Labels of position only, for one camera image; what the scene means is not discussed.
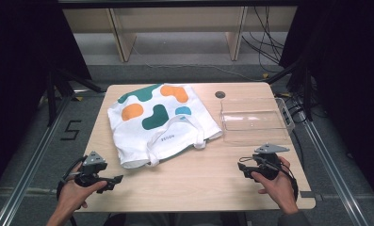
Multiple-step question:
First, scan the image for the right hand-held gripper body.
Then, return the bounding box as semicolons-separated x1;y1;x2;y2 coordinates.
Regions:
252;142;291;182

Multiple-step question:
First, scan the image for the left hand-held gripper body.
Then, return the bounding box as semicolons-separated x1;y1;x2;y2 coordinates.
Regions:
74;151;109;188

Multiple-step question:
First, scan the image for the clear plastic container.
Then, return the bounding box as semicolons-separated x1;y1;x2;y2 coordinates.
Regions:
219;96;297;146

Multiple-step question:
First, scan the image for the white patterned tote bag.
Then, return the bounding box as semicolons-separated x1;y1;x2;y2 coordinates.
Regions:
106;82;224;170

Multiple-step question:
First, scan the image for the person's right hand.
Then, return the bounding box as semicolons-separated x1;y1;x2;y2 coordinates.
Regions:
250;155;300;215

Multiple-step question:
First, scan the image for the person's left hand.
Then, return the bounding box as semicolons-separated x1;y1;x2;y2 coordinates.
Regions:
57;163;108;218

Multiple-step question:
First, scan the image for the black metal stand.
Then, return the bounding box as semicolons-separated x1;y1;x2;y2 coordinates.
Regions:
265;57;315;122
45;66;105;127

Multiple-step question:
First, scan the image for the dark curtain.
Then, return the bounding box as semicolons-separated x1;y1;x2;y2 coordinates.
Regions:
0;0;93;201
278;0;374;210

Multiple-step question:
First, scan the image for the light wooden desk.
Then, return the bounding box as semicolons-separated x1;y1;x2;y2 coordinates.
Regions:
61;5;299;63

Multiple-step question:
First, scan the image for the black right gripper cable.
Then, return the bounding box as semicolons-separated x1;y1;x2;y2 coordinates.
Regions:
238;155;300;202

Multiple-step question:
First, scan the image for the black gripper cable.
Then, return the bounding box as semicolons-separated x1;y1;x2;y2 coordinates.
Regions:
56;154;89;210
238;155;300;202

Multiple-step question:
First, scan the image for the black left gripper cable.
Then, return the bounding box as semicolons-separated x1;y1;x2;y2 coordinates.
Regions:
56;154;89;210

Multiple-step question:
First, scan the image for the aluminium floor rail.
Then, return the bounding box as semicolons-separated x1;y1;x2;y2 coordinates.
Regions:
0;93;75;226
301;119;373;226

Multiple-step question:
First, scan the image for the thin grey floor cable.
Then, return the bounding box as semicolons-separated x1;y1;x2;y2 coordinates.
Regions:
131;46;268;83

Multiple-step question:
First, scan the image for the bundle of black cables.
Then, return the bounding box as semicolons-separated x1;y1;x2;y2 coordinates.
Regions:
240;6;286;73

